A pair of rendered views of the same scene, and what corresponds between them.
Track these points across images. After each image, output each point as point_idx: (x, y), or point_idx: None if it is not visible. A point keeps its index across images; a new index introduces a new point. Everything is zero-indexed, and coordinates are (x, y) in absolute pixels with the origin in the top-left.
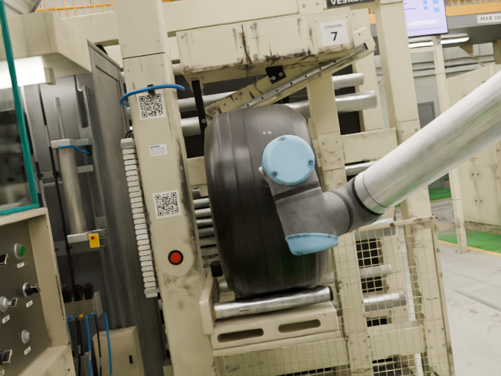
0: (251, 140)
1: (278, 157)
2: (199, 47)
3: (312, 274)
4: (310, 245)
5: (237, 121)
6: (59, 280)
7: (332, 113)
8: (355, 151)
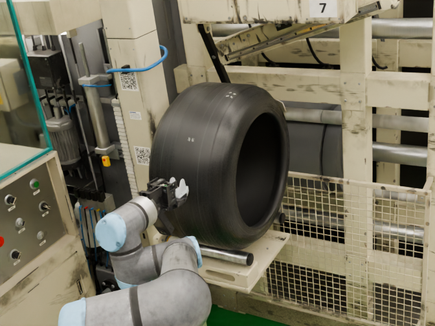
0: (177, 144)
1: (101, 232)
2: (195, 1)
3: (225, 248)
4: (121, 287)
5: (178, 117)
6: (68, 197)
7: (358, 53)
8: (379, 97)
